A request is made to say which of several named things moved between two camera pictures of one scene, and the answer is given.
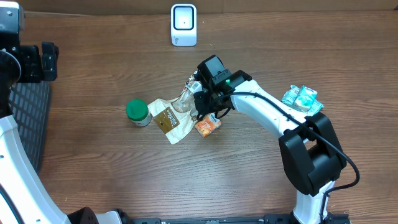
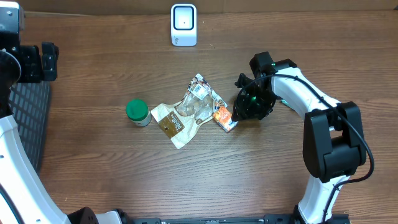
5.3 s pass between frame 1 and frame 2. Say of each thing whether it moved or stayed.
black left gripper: stayed
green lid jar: stayed
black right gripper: moved
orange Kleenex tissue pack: moved
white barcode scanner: stayed
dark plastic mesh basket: stayed
